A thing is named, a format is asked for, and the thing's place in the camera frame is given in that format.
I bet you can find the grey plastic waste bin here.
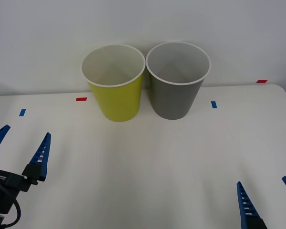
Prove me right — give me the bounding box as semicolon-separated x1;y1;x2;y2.
145;42;212;120

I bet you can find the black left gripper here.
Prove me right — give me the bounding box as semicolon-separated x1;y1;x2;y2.
0;125;51;215

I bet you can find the yellow-green plastic waste bin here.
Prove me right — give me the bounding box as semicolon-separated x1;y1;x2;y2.
80;44;146;123

